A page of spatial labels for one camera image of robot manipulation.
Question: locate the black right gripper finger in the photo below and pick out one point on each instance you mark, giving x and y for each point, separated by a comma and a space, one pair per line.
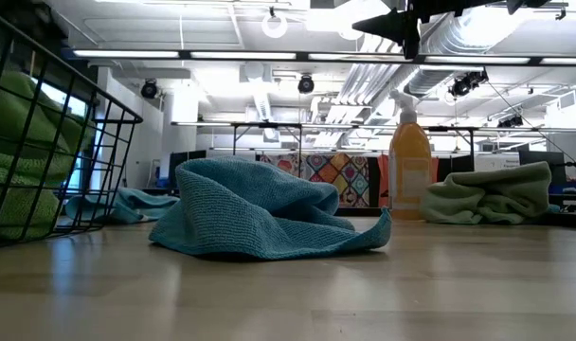
387, 23

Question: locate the pale green microfiber towel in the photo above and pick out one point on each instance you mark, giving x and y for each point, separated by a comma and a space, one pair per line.
487, 194

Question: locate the blue microfiber towel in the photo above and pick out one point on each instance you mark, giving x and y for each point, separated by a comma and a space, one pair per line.
553, 209
136, 203
250, 208

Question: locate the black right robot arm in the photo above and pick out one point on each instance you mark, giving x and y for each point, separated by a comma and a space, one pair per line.
520, 4

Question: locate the black ceiling spotlight cluster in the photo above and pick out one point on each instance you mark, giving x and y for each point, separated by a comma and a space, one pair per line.
461, 86

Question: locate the black overhead light bar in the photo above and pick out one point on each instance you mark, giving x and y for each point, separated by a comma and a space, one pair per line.
302, 56

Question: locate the orange spray bottle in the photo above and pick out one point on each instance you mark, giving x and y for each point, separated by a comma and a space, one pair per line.
409, 161

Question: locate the black partition panel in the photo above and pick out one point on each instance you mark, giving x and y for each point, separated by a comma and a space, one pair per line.
458, 166

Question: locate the colourful patchwork quilt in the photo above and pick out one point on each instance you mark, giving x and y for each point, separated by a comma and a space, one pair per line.
345, 175

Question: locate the white sign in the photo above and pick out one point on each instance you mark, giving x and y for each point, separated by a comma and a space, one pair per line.
496, 163

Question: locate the black computer monitor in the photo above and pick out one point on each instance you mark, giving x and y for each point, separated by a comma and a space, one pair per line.
534, 157
188, 163

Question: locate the silver ventilation duct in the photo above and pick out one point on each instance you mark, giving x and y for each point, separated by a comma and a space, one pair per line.
458, 33

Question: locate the black background table frame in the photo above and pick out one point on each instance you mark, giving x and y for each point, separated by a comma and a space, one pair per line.
269, 125

